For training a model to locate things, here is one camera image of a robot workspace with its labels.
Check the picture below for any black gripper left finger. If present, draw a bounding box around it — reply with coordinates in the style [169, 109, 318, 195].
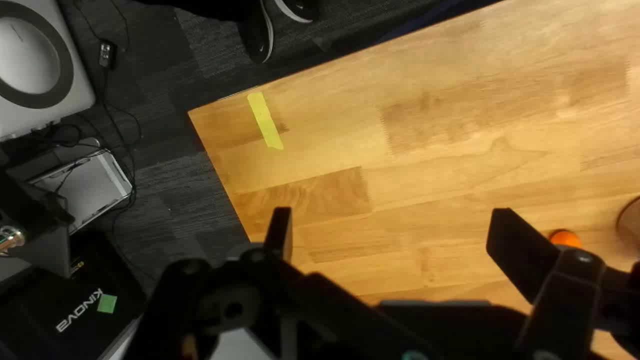
[126, 206, 428, 360]

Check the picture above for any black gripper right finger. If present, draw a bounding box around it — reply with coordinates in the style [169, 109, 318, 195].
[485, 206, 640, 360]

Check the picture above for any orange rubber duck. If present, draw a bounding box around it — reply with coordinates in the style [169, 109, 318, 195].
[546, 227, 585, 252]

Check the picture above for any green square sticker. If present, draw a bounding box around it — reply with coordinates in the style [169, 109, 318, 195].
[97, 291, 120, 315]

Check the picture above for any black Kinova case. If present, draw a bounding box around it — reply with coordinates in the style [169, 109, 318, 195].
[0, 227, 150, 360]

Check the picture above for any silver metal box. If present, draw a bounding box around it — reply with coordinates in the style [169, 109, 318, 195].
[28, 145, 137, 235]

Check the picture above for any yellow tape strip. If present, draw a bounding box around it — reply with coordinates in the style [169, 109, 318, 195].
[246, 90, 287, 152]

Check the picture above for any small black adapter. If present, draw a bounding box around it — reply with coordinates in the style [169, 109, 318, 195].
[99, 39, 117, 70]

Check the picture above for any white device with black ring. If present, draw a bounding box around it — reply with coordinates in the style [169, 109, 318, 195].
[0, 0, 99, 143]

